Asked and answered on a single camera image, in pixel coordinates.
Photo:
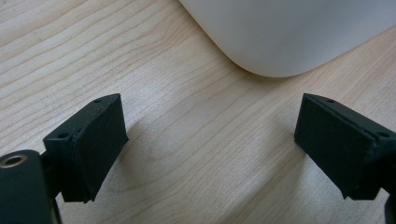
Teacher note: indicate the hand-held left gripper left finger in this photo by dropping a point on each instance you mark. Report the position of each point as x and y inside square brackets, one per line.
[90, 149]

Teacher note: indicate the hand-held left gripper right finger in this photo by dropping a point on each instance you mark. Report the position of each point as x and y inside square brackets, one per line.
[339, 149]

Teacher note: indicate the white plastic storage bin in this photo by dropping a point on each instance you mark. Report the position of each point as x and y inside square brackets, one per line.
[295, 34]

